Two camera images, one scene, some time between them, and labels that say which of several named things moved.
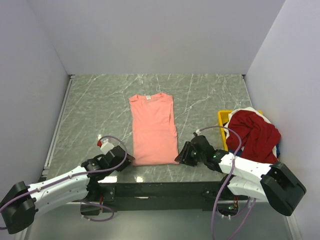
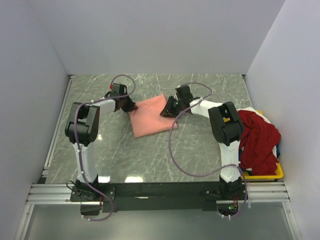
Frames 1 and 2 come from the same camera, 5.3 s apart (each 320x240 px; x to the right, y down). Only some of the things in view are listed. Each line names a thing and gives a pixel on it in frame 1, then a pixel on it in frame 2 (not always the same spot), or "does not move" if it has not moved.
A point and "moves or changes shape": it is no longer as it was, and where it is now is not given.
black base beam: (145, 196) does not move
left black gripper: (131, 158) → (131, 107)
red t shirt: (259, 138) does not move
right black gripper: (184, 156) → (168, 111)
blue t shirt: (232, 152) does not move
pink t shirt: (154, 133) moves or changes shape
